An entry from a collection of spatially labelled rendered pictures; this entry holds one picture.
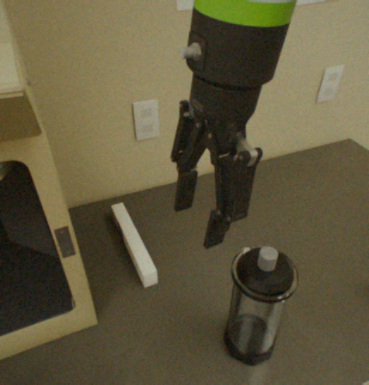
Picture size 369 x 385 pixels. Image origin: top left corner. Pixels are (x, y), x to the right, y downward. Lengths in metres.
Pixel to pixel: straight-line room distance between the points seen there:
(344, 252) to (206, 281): 0.37
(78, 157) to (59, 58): 0.27
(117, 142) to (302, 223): 0.57
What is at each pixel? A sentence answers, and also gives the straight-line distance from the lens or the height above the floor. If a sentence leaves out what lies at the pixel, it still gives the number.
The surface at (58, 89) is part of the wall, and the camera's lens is 0.94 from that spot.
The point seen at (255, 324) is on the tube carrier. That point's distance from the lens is 0.65.
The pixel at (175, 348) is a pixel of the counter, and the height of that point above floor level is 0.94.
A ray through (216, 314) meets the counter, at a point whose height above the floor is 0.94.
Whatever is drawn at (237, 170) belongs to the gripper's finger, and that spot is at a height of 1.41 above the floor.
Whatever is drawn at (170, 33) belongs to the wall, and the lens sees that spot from 0.97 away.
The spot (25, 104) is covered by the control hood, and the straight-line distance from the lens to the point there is 0.37.
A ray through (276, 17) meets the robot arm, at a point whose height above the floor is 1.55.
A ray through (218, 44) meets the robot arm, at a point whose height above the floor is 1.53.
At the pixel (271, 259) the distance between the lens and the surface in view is 0.57.
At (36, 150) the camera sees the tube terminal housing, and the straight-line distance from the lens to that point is 0.51.
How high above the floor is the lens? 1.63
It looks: 40 degrees down
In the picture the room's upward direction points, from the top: straight up
